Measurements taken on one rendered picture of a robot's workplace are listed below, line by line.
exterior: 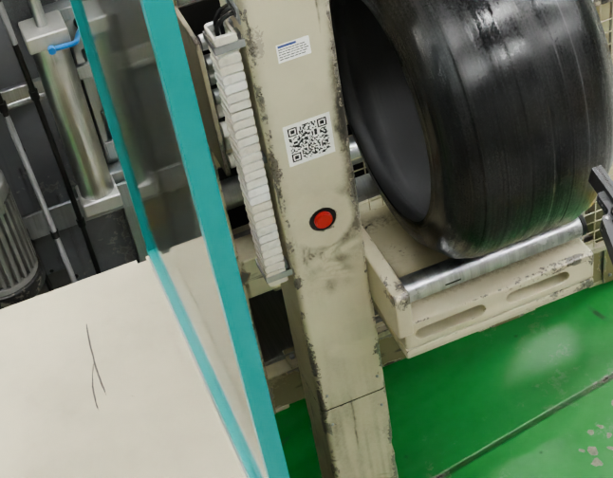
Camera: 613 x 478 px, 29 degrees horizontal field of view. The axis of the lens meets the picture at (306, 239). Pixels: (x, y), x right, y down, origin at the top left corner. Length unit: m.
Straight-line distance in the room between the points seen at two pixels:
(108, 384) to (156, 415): 0.08
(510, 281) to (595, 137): 0.36
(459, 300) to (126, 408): 0.78
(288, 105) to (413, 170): 0.48
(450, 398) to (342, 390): 0.86
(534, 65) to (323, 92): 0.31
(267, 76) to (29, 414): 0.59
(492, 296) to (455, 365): 1.06
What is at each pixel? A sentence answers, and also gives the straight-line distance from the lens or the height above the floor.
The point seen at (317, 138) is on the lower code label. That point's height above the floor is 1.22.
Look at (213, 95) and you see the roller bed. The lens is 2.18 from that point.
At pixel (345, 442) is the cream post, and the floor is 0.51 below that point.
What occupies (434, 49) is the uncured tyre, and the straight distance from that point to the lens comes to 1.68.
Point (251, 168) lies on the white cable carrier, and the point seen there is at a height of 1.20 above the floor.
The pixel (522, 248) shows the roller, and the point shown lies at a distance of 2.02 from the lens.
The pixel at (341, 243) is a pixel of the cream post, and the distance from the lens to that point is 1.93.
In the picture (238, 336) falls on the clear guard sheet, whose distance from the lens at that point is 0.94.
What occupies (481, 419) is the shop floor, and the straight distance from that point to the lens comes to 2.95.
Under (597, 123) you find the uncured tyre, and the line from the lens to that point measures 1.77.
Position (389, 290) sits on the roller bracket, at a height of 0.95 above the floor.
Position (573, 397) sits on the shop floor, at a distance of 2.99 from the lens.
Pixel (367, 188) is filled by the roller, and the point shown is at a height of 0.91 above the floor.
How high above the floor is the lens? 2.28
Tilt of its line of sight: 41 degrees down
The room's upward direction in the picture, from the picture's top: 11 degrees counter-clockwise
